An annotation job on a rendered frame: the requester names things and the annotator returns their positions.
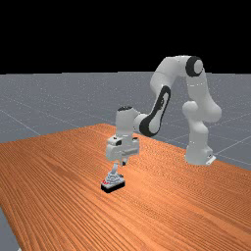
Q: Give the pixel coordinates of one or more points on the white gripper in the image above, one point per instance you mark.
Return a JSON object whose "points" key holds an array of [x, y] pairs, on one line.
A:
{"points": [[115, 149]]}

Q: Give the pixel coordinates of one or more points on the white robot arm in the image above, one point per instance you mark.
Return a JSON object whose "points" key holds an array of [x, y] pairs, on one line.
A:
{"points": [[197, 108]]}

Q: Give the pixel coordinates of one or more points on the grey toggle switch black base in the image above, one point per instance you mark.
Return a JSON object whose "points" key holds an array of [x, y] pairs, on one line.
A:
{"points": [[112, 183]]}

